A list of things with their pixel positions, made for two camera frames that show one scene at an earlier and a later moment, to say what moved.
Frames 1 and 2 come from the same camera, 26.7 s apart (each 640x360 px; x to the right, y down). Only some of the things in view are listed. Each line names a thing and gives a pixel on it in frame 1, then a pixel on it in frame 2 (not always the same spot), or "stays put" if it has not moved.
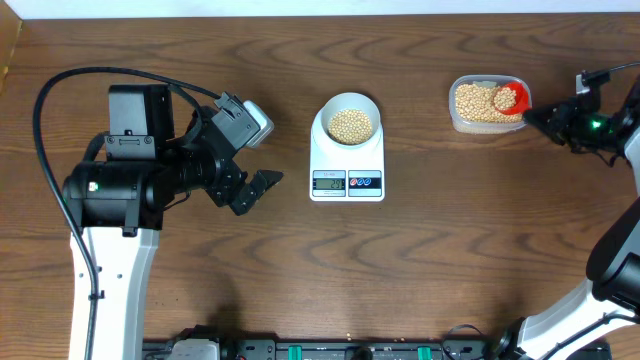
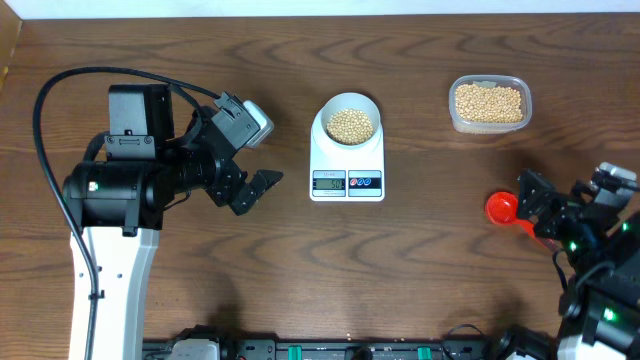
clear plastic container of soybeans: (472, 107) stays put
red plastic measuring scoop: (522, 99) → (502, 208)
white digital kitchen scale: (346, 174) stays put
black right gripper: (565, 113) → (563, 206)
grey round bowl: (350, 119) stays put
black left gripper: (228, 175) stays put
